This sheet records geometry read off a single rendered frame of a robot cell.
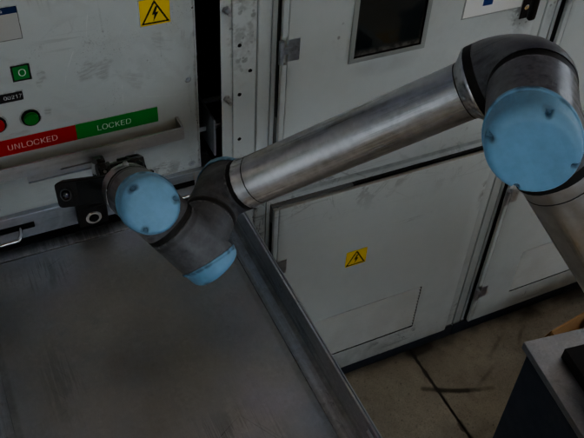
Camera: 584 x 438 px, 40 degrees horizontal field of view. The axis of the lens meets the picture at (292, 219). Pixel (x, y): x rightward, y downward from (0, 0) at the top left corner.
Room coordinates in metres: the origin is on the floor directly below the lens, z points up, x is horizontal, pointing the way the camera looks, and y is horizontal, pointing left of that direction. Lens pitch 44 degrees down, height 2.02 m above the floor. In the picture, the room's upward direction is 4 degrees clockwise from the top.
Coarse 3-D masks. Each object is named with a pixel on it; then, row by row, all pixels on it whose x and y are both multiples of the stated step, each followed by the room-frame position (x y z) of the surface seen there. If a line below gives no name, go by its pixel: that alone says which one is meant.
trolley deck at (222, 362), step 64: (64, 256) 1.08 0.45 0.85; (128, 256) 1.09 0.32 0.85; (0, 320) 0.91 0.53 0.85; (64, 320) 0.92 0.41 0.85; (128, 320) 0.93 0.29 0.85; (192, 320) 0.94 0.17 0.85; (256, 320) 0.95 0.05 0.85; (64, 384) 0.78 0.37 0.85; (128, 384) 0.79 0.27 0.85; (192, 384) 0.80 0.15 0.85; (256, 384) 0.81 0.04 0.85
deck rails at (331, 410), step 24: (240, 216) 1.18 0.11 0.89; (240, 240) 1.15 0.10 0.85; (264, 264) 1.07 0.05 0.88; (264, 288) 1.03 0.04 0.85; (288, 288) 0.97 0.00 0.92; (288, 312) 0.97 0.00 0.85; (288, 336) 0.91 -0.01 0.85; (312, 336) 0.88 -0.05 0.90; (312, 360) 0.86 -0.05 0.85; (0, 384) 0.77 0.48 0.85; (312, 384) 0.81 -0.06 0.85; (336, 384) 0.79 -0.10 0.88; (0, 408) 0.72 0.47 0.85; (336, 408) 0.77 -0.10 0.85; (360, 408) 0.73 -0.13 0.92; (0, 432) 0.68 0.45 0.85; (336, 432) 0.72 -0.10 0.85; (360, 432) 0.71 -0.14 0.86
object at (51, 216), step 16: (208, 160) 1.32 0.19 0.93; (176, 176) 1.26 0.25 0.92; (192, 176) 1.27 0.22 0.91; (48, 208) 1.13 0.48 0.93; (64, 208) 1.15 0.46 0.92; (0, 224) 1.09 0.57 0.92; (16, 224) 1.10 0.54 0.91; (32, 224) 1.12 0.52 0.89; (48, 224) 1.13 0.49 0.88; (64, 224) 1.14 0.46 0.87; (0, 240) 1.08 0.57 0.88
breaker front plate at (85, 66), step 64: (0, 0) 1.14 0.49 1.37; (64, 0) 1.19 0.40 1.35; (128, 0) 1.24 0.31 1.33; (192, 0) 1.29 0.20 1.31; (0, 64) 1.13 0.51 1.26; (64, 64) 1.18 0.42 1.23; (128, 64) 1.23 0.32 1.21; (192, 64) 1.29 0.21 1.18; (128, 128) 1.23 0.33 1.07; (192, 128) 1.29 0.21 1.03; (0, 192) 1.11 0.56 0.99
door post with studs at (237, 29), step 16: (224, 0) 1.28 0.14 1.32; (240, 0) 1.29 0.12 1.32; (224, 16) 1.28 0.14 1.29; (240, 16) 1.29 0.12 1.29; (224, 32) 1.28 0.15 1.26; (240, 32) 1.29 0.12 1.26; (224, 48) 1.28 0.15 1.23; (240, 48) 1.29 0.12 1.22; (224, 64) 1.28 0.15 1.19; (240, 64) 1.29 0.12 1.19; (224, 80) 1.28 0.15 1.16; (240, 80) 1.29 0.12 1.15; (224, 96) 1.28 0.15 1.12; (240, 96) 1.29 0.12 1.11; (224, 112) 1.28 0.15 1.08; (240, 112) 1.29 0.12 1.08; (224, 128) 1.28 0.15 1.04; (240, 128) 1.29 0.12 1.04; (224, 144) 1.28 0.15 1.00; (240, 144) 1.29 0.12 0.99
